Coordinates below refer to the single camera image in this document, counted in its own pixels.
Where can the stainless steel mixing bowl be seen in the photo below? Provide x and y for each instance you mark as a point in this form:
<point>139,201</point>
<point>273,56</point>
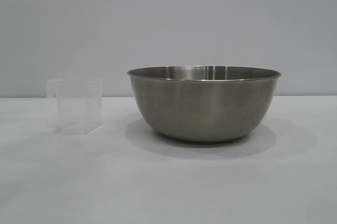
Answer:
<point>202,108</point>

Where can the clear plastic measuring cup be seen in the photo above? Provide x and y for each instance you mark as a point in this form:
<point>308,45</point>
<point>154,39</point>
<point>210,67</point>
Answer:
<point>76,108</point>

